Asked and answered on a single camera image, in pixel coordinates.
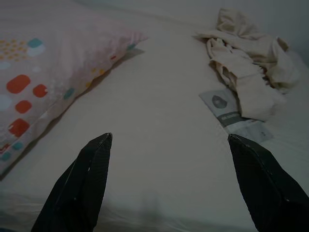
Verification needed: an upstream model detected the grey and white packet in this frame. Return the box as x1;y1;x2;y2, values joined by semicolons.
198;88;275;143

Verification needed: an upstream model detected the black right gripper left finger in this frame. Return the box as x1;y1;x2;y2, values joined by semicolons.
30;132;113;232

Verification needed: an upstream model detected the crumpled beige cloth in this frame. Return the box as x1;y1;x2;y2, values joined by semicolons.
192;8;301;121

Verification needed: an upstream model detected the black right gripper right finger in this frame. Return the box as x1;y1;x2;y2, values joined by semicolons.
227;134;309;232

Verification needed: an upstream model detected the pink pillow with coloured spots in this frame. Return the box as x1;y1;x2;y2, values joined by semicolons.
0;24;149;181

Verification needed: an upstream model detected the bed with cream sheet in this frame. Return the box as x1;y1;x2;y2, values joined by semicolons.
0;9;309;232

